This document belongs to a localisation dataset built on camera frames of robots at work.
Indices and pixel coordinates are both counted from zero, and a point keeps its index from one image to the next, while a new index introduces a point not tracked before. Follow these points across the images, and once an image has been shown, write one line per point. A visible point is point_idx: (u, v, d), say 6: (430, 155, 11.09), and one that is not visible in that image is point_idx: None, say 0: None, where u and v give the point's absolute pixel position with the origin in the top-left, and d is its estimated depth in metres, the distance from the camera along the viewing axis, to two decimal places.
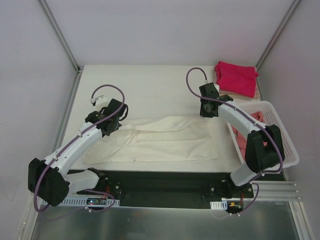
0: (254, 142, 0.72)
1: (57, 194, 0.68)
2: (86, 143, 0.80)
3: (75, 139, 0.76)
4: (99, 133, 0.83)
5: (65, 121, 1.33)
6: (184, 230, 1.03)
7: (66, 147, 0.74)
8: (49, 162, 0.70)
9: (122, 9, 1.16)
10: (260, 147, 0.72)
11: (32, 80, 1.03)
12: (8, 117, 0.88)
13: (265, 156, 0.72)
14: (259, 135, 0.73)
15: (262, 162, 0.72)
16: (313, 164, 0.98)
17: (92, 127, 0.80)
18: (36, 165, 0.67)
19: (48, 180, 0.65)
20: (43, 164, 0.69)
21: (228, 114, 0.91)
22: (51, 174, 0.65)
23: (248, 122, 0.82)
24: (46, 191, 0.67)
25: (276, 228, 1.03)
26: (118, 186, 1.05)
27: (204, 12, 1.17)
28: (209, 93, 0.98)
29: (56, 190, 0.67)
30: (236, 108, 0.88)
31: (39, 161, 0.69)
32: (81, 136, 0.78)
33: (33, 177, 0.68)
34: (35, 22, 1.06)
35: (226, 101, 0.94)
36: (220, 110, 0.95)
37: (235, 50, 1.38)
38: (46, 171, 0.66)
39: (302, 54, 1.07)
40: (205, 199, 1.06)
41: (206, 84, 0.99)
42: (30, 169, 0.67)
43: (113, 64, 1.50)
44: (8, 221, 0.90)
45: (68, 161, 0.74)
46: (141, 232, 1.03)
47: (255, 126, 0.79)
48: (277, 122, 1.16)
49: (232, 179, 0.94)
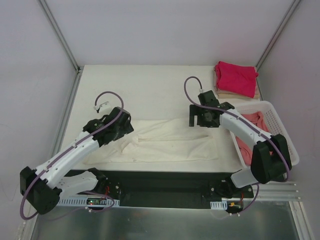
0: (260, 152, 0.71)
1: (46, 204, 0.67)
2: (81, 154, 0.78)
3: (69, 150, 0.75)
4: (95, 144, 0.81)
5: (65, 121, 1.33)
6: (184, 230, 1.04)
7: (60, 157, 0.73)
8: (40, 172, 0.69)
9: (122, 10, 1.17)
10: (266, 158, 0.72)
11: (32, 81, 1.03)
12: (8, 116, 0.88)
13: (272, 167, 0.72)
14: (265, 145, 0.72)
15: (270, 173, 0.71)
16: (313, 164, 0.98)
17: (89, 137, 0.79)
18: (26, 173, 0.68)
19: (36, 191, 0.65)
20: (34, 173, 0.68)
21: (230, 123, 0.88)
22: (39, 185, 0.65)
23: (252, 132, 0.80)
24: (34, 201, 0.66)
25: (276, 228, 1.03)
26: (118, 186, 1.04)
27: (204, 12, 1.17)
28: (208, 101, 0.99)
29: (45, 200, 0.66)
30: (239, 117, 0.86)
31: (31, 170, 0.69)
32: (75, 147, 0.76)
33: (23, 186, 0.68)
34: (35, 23, 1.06)
35: (228, 110, 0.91)
36: (221, 119, 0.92)
37: (235, 50, 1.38)
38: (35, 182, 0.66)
39: (302, 54, 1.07)
40: (205, 199, 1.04)
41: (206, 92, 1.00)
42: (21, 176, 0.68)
43: (112, 64, 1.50)
44: (8, 221, 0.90)
45: (60, 172, 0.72)
46: (141, 232, 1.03)
47: (260, 137, 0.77)
48: (278, 123, 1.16)
49: (232, 179, 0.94)
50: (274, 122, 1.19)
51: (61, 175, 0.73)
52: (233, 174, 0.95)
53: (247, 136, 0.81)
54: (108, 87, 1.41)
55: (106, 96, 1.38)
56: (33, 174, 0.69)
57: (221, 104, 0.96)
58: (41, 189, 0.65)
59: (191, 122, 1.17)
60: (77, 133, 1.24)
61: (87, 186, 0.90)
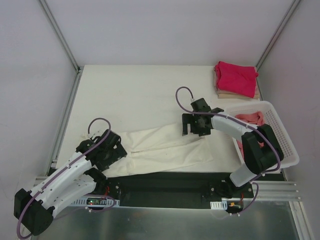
0: (249, 143, 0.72)
1: (40, 225, 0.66)
2: (76, 174, 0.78)
3: (62, 172, 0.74)
4: (88, 164, 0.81)
5: (65, 122, 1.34)
6: (184, 230, 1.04)
7: (54, 178, 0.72)
8: (35, 193, 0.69)
9: (122, 10, 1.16)
10: (257, 148, 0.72)
11: (32, 80, 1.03)
12: (8, 117, 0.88)
13: (263, 156, 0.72)
14: (252, 135, 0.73)
15: (262, 162, 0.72)
16: (313, 165, 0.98)
17: (82, 156, 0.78)
18: (22, 194, 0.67)
19: (30, 212, 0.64)
20: (29, 195, 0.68)
21: (221, 123, 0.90)
22: (34, 206, 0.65)
23: (239, 126, 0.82)
24: (29, 223, 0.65)
25: (275, 228, 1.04)
26: (118, 186, 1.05)
27: (204, 12, 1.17)
28: (200, 107, 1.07)
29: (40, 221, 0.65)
30: (227, 116, 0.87)
31: (25, 192, 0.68)
32: (69, 168, 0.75)
33: (18, 208, 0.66)
34: (35, 23, 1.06)
35: (217, 112, 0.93)
36: (213, 122, 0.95)
37: (235, 50, 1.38)
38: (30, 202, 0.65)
39: (302, 54, 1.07)
40: (205, 198, 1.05)
41: (198, 100, 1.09)
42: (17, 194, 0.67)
43: (112, 64, 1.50)
44: (8, 222, 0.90)
45: (55, 193, 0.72)
46: (141, 232, 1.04)
47: (247, 129, 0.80)
48: (277, 123, 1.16)
49: (232, 180, 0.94)
50: (274, 122, 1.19)
51: (55, 195, 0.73)
52: (232, 174, 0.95)
53: (237, 131, 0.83)
54: (108, 87, 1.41)
55: (106, 96, 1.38)
56: (28, 195, 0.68)
57: (213, 109, 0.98)
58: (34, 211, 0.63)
59: (185, 130, 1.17)
60: (77, 134, 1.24)
61: (86, 189, 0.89)
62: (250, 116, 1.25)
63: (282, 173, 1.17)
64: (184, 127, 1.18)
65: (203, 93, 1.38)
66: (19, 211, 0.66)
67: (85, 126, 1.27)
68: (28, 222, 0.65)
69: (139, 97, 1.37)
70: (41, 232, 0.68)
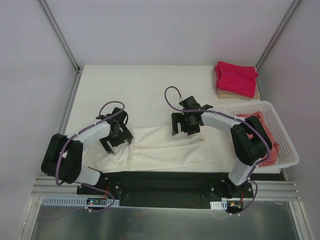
0: (238, 134, 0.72)
1: (74, 169, 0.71)
2: (100, 132, 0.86)
3: (92, 125, 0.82)
4: (108, 129, 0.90)
5: (64, 122, 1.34)
6: (185, 230, 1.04)
7: (86, 128, 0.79)
8: (71, 136, 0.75)
9: (122, 9, 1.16)
10: (245, 138, 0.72)
11: (32, 80, 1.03)
12: (8, 117, 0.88)
13: (253, 146, 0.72)
14: (240, 127, 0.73)
15: (253, 153, 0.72)
16: (313, 165, 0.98)
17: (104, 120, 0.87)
18: (58, 137, 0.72)
19: (70, 152, 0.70)
20: (64, 138, 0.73)
21: (211, 119, 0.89)
22: (73, 145, 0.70)
23: (228, 119, 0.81)
24: (65, 166, 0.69)
25: (276, 228, 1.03)
26: (118, 186, 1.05)
27: (204, 12, 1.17)
28: (191, 106, 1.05)
29: (75, 164, 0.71)
30: (216, 111, 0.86)
31: (60, 136, 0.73)
32: (97, 124, 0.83)
33: (52, 151, 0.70)
34: (35, 22, 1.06)
35: (206, 109, 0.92)
36: (204, 118, 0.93)
37: (234, 50, 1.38)
38: (68, 143, 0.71)
39: (301, 54, 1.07)
40: (205, 198, 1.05)
41: (187, 98, 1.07)
42: (53, 139, 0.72)
43: (112, 64, 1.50)
44: (9, 221, 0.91)
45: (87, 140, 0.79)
46: (141, 232, 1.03)
47: (235, 121, 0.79)
48: (278, 123, 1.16)
49: (231, 179, 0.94)
50: (274, 122, 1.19)
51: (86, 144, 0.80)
52: (230, 174, 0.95)
53: (225, 124, 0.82)
54: (108, 87, 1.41)
55: (106, 96, 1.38)
56: (63, 139, 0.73)
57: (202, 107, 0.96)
58: (75, 150, 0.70)
59: (174, 129, 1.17)
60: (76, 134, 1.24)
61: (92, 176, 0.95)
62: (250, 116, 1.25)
63: (282, 173, 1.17)
64: (173, 125, 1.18)
65: (203, 93, 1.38)
66: (52, 156, 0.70)
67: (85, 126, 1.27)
68: (66, 164, 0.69)
69: (139, 97, 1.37)
70: (71, 180, 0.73)
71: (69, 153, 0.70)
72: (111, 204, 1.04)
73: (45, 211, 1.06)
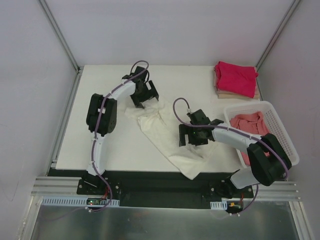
0: (256, 155, 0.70)
1: (113, 120, 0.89)
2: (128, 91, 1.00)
3: (121, 86, 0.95)
4: (133, 86, 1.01)
5: (65, 122, 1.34)
6: (184, 230, 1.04)
7: (117, 87, 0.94)
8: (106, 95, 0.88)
9: (122, 9, 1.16)
10: (263, 158, 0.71)
11: (32, 80, 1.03)
12: (8, 117, 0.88)
13: (270, 166, 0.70)
14: (258, 147, 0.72)
15: (271, 173, 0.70)
16: (313, 165, 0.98)
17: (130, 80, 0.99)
18: (97, 96, 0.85)
19: (108, 109, 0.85)
20: (101, 97, 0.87)
21: (223, 136, 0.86)
22: (110, 103, 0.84)
23: (242, 137, 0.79)
24: (105, 118, 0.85)
25: (275, 228, 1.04)
26: (118, 186, 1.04)
27: (204, 12, 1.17)
28: (200, 120, 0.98)
29: (113, 116, 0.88)
30: (229, 128, 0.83)
31: (98, 96, 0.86)
32: (125, 84, 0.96)
33: (94, 106, 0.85)
34: (35, 22, 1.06)
35: (217, 124, 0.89)
36: (214, 134, 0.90)
37: (234, 50, 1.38)
38: (106, 101, 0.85)
39: (301, 54, 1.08)
40: (205, 198, 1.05)
41: (195, 112, 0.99)
42: (94, 97, 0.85)
43: (112, 64, 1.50)
44: (9, 221, 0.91)
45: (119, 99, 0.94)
46: (140, 232, 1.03)
47: (251, 140, 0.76)
48: (278, 123, 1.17)
49: (233, 182, 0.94)
50: (274, 122, 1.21)
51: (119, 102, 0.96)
52: (232, 176, 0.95)
53: (240, 142, 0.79)
54: (108, 87, 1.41)
55: None
56: (101, 97, 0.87)
57: (213, 122, 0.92)
58: (112, 106, 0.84)
59: (181, 141, 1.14)
60: (76, 134, 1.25)
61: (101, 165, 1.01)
62: (250, 116, 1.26)
63: None
64: (180, 138, 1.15)
65: (203, 93, 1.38)
66: (94, 111, 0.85)
67: (85, 126, 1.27)
68: (106, 118, 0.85)
69: None
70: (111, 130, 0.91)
71: (108, 110, 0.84)
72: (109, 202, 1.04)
73: (45, 211, 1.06)
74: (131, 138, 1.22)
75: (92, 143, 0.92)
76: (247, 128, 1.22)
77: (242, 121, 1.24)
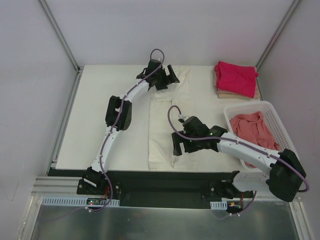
0: (278, 178, 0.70)
1: (127, 119, 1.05)
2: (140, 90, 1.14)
3: (135, 87, 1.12)
4: (147, 86, 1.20)
5: (65, 122, 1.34)
6: (185, 230, 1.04)
7: (131, 90, 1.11)
8: (122, 96, 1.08)
9: (122, 10, 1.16)
10: (286, 180, 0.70)
11: (32, 80, 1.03)
12: (8, 117, 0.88)
13: (292, 186, 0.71)
14: (280, 169, 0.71)
15: (291, 191, 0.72)
16: (313, 165, 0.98)
17: (143, 80, 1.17)
18: (115, 99, 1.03)
19: (124, 109, 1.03)
20: (118, 99, 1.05)
21: (232, 149, 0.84)
22: (126, 105, 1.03)
23: (260, 155, 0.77)
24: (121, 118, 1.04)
25: (276, 228, 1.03)
26: (118, 186, 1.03)
27: (204, 12, 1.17)
28: (197, 128, 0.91)
29: (127, 115, 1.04)
30: (238, 142, 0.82)
31: (116, 98, 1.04)
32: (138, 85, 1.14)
33: (111, 108, 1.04)
34: (35, 22, 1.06)
35: (222, 136, 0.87)
36: (221, 148, 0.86)
37: (235, 50, 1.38)
38: (123, 103, 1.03)
39: (301, 54, 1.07)
40: (206, 199, 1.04)
41: (191, 120, 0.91)
42: (112, 99, 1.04)
43: (112, 64, 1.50)
44: (9, 221, 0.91)
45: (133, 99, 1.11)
46: (141, 232, 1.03)
47: (270, 158, 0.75)
48: (278, 123, 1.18)
49: (235, 185, 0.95)
50: (274, 122, 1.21)
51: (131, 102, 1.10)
52: (235, 179, 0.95)
53: (256, 160, 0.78)
54: (109, 87, 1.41)
55: (106, 96, 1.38)
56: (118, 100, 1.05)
57: (211, 129, 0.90)
58: (127, 107, 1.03)
59: (178, 150, 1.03)
60: (77, 134, 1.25)
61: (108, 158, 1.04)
62: (250, 116, 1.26)
63: None
64: (175, 148, 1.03)
65: (203, 93, 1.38)
66: (112, 111, 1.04)
67: (86, 126, 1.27)
68: (123, 117, 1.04)
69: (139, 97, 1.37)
70: (125, 128, 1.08)
71: (123, 110, 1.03)
72: (107, 204, 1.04)
73: (45, 212, 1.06)
74: (132, 138, 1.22)
75: (106, 137, 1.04)
76: (247, 128, 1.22)
77: (242, 120, 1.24)
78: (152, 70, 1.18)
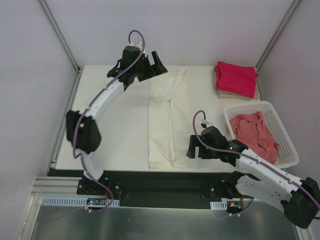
0: (298, 206, 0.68)
1: (94, 140, 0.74)
2: (113, 96, 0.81)
3: (102, 91, 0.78)
4: (121, 87, 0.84)
5: (65, 122, 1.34)
6: (185, 230, 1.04)
7: (96, 98, 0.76)
8: (83, 111, 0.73)
9: (122, 9, 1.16)
10: (304, 208, 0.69)
11: (32, 80, 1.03)
12: (8, 117, 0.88)
13: (308, 214, 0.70)
14: (300, 196, 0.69)
15: (307, 219, 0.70)
16: (313, 165, 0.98)
17: (115, 80, 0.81)
18: (72, 113, 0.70)
19: (86, 127, 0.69)
20: (77, 113, 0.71)
21: (250, 168, 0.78)
22: (86, 120, 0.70)
23: (281, 179, 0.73)
24: (84, 140, 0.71)
25: (276, 228, 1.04)
26: (118, 186, 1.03)
27: (204, 12, 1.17)
28: (216, 139, 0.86)
29: (93, 136, 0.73)
30: (259, 161, 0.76)
31: (74, 111, 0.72)
32: (107, 88, 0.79)
33: (69, 126, 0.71)
34: (35, 22, 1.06)
35: (243, 151, 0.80)
36: (238, 164, 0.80)
37: (235, 50, 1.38)
38: (81, 120, 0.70)
39: (302, 54, 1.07)
40: (205, 199, 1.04)
41: (211, 130, 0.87)
42: (67, 113, 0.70)
43: (112, 64, 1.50)
44: (9, 222, 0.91)
45: (100, 111, 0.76)
46: (141, 232, 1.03)
47: (290, 185, 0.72)
48: (278, 123, 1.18)
49: (238, 189, 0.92)
50: (274, 122, 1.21)
51: (100, 116, 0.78)
52: (238, 184, 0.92)
53: (276, 185, 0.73)
54: None
55: None
56: (76, 114, 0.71)
57: (232, 142, 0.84)
58: (89, 125, 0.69)
59: (192, 153, 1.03)
60: None
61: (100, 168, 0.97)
62: (250, 116, 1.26)
63: None
64: (190, 150, 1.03)
65: (203, 93, 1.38)
66: (72, 132, 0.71)
67: None
68: (82, 141, 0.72)
69: (139, 97, 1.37)
70: (93, 151, 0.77)
71: (85, 129, 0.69)
72: (109, 204, 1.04)
73: (45, 212, 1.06)
74: (132, 138, 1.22)
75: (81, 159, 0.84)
76: (247, 128, 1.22)
77: (242, 120, 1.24)
78: (127, 63, 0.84)
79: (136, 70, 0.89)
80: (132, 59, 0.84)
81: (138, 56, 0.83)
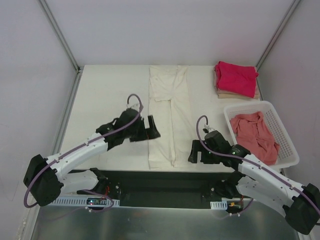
0: (300, 212, 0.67)
1: (48, 195, 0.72)
2: (91, 153, 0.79)
3: (80, 146, 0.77)
4: (105, 146, 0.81)
5: (65, 122, 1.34)
6: (184, 230, 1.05)
7: (71, 151, 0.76)
8: (50, 162, 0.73)
9: (122, 9, 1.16)
10: (306, 215, 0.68)
11: (32, 80, 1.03)
12: (8, 116, 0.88)
13: (310, 220, 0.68)
14: (302, 203, 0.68)
15: (310, 225, 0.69)
16: (313, 165, 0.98)
17: (100, 137, 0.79)
18: (39, 160, 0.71)
19: (44, 181, 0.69)
20: (44, 162, 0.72)
21: (252, 173, 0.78)
22: (48, 174, 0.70)
23: (282, 185, 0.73)
24: (38, 191, 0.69)
25: (276, 228, 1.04)
26: (118, 186, 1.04)
27: (204, 12, 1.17)
28: (219, 144, 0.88)
29: (48, 190, 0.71)
30: (261, 167, 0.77)
31: (42, 158, 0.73)
32: (87, 145, 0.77)
33: (30, 172, 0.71)
34: (35, 21, 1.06)
35: (245, 156, 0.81)
36: (240, 169, 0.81)
37: (235, 50, 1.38)
38: (45, 169, 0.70)
39: (302, 54, 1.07)
40: (205, 199, 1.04)
41: (214, 135, 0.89)
42: (34, 159, 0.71)
43: (112, 64, 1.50)
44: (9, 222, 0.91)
45: (70, 166, 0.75)
46: (140, 232, 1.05)
47: (292, 190, 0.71)
48: (278, 123, 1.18)
49: (239, 189, 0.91)
50: (274, 122, 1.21)
51: (69, 169, 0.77)
52: (240, 185, 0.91)
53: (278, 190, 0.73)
54: (109, 86, 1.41)
55: (106, 95, 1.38)
56: (43, 162, 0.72)
57: (234, 147, 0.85)
58: (50, 178, 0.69)
59: (194, 158, 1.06)
60: (77, 134, 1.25)
61: (87, 183, 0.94)
62: (250, 116, 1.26)
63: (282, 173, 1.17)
64: (192, 154, 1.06)
65: (203, 93, 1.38)
66: (31, 177, 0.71)
67: (85, 126, 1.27)
68: (35, 192, 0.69)
69: (139, 97, 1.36)
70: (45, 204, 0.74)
71: (42, 182, 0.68)
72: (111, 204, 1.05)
73: (45, 211, 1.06)
74: None
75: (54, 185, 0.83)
76: (247, 128, 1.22)
77: (242, 120, 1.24)
78: (121, 124, 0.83)
79: (127, 133, 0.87)
80: (126, 122, 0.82)
81: (132, 123, 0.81)
